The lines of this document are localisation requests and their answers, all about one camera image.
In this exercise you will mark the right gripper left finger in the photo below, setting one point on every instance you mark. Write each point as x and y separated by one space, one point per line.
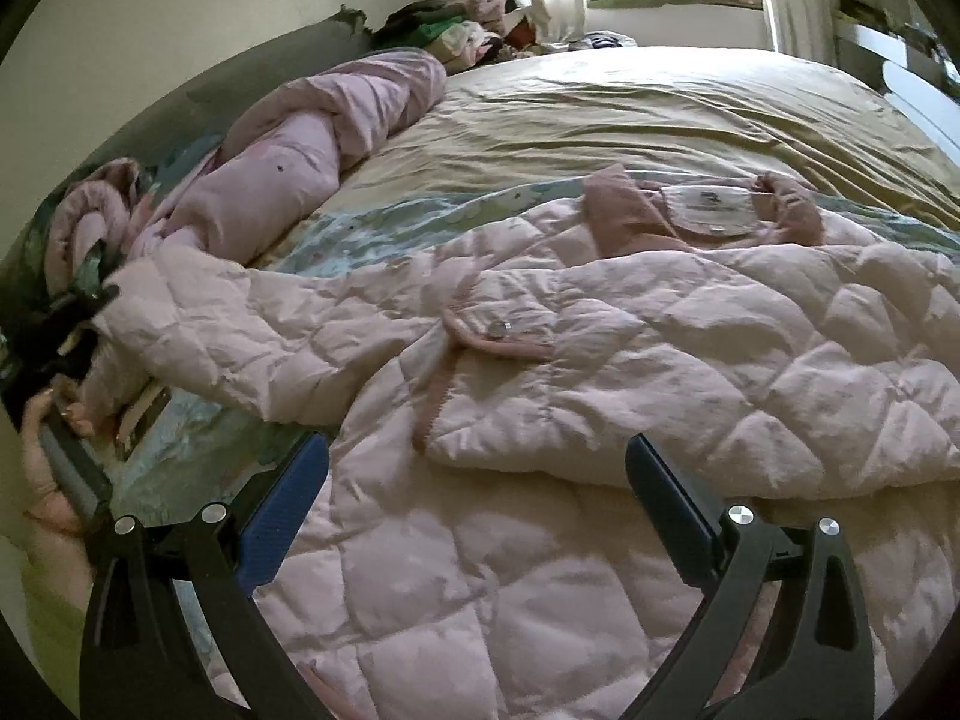
138 659

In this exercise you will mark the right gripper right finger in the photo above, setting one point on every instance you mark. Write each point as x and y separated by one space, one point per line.
815 657

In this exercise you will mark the pink quilted coat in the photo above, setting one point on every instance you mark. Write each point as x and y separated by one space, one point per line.
600 404

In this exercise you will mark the pile of clothes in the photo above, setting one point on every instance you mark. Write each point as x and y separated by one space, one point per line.
464 34

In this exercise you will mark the person's left hand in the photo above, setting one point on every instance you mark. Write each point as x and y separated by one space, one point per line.
49 508

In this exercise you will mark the green cartoon print bedsheet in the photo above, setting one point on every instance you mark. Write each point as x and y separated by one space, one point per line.
360 232

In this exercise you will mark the rolled pink duvet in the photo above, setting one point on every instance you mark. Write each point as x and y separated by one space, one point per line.
282 159

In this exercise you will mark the dark grey headboard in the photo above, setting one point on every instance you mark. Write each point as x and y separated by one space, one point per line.
207 104

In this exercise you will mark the tan bed blanket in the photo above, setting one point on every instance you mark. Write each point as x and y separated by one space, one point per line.
685 110

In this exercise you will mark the white rounded side cabinet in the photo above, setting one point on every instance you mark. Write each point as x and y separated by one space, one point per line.
906 64

